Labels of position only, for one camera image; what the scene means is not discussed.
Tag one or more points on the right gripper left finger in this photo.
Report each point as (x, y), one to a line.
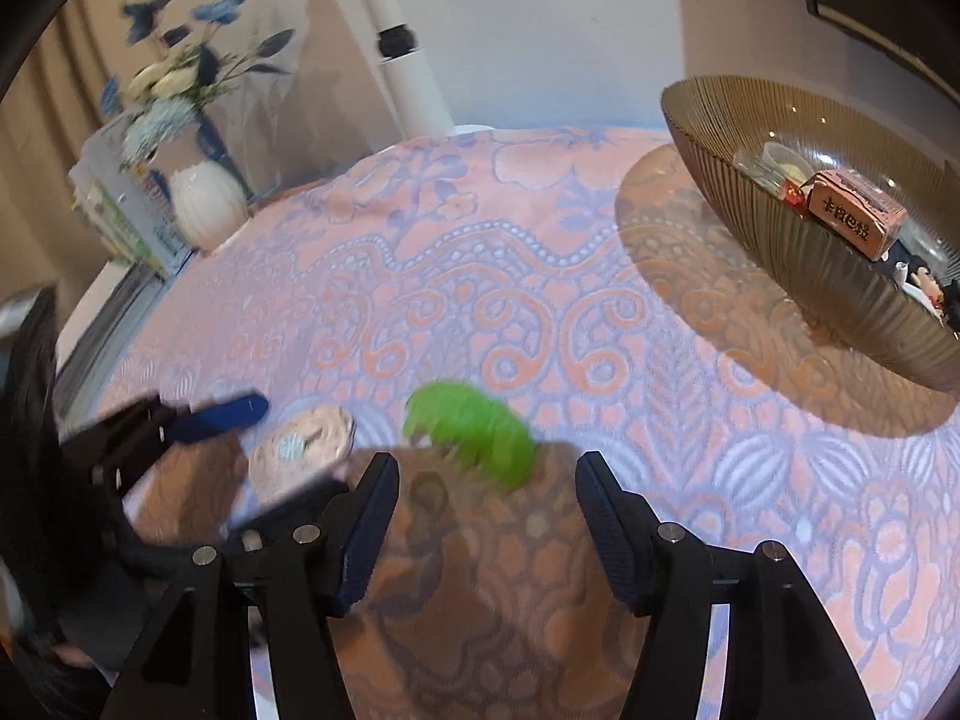
(315, 559)

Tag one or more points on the green plastic toy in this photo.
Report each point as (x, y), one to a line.
(482, 433)

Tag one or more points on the amber ribbed glass bowl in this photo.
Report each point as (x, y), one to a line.
(717, 118)

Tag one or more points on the small doll figure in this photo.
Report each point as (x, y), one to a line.
(939, 299)

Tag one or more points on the pink card box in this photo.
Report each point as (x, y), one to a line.
(861, 213)

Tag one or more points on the pink patterned tablecloth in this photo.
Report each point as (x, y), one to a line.
(578, 277)

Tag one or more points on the white ribbed vase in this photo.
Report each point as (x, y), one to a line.
(209, 204)

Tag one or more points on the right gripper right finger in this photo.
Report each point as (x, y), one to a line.
(784, 656)

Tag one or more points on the clear plastic measuring cup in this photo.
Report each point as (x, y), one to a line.
(775, 167)

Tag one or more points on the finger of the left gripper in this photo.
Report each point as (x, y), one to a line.
(194, 425)

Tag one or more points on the white floor lamp pole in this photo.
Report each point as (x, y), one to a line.
(418, 102)

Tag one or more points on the blue white artificial flowers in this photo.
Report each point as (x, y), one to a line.
(168, 97)

